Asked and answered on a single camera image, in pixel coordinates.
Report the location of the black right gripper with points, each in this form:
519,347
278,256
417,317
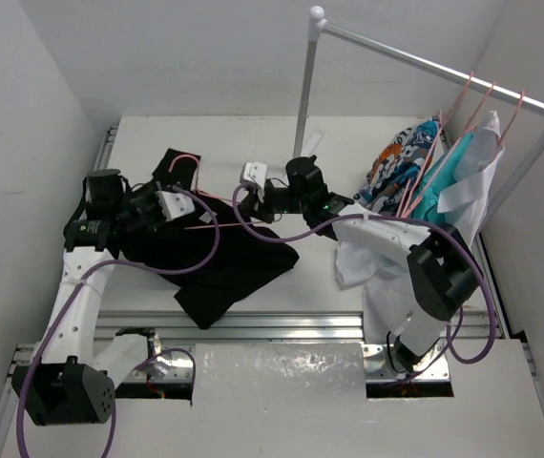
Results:
253,204

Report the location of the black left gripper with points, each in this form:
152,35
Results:
152,203

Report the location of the pink wire hanger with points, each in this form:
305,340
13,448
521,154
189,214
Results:
195,176

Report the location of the black shirt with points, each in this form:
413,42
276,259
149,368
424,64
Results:
213,268

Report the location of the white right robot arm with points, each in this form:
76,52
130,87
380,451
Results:
416,275

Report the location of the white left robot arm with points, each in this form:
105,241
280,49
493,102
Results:
67,382

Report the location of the blue orange patterned shirt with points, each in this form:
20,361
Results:
400,161

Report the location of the pink hanger under patterned shirt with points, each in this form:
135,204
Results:
412,185

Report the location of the white shirt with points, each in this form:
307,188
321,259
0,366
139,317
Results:
467,205

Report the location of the teal shirt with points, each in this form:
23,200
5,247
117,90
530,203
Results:
427,210

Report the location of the pink hanger under teal shirt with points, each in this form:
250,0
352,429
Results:
416,193

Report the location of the pink hanger under white shirt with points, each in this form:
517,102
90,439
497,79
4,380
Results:
489,138

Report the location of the white foam board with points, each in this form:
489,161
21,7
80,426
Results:
283,400

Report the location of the white clothes rack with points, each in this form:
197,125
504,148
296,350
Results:
318,25

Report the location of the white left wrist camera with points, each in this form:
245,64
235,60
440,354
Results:
175,205

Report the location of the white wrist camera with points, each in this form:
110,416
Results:
175,205
254,172

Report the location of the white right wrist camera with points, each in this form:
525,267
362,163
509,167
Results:
254,172

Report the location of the aluminium rail frame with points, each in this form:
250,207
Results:
303,306

